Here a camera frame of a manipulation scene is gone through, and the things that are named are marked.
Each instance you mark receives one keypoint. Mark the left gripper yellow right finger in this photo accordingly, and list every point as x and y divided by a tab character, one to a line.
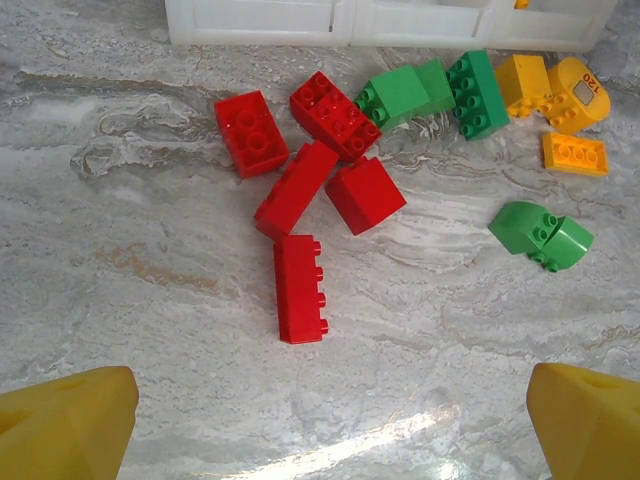
595	430

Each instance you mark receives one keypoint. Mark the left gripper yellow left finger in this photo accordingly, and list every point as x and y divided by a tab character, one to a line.
60	430

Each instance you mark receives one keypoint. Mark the long red lego brick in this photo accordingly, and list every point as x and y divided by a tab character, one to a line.
297	290
297	187

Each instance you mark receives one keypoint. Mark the yellow round lego printed 120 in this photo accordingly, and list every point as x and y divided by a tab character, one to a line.
580	95

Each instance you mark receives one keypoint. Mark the dark green two-by-four lego brick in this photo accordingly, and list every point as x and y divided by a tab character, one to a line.
477	95

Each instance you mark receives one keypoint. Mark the yellow lego brick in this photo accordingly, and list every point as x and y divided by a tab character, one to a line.
522	82

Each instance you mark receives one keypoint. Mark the light green lego brick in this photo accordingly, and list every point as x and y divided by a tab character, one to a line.
397	92
437	85

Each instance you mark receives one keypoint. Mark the curved green lego piece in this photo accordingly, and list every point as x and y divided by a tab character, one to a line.
567	245
515	225

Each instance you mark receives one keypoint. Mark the flat yellow lego plate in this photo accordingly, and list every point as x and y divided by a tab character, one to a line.
575	154

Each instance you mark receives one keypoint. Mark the square red lego brick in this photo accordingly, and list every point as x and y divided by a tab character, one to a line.
365	197

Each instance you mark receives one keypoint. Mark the red two-by-three lego brick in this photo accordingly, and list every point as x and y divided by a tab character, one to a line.
250	135

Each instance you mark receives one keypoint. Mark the white plastic bin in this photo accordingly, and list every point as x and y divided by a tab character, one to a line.
415	26
550	31
250	24

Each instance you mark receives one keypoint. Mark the wide red studded lego brick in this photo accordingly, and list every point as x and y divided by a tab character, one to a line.
337	117

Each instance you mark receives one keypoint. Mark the small yellow lego piece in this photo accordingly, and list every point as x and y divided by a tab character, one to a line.
521	4

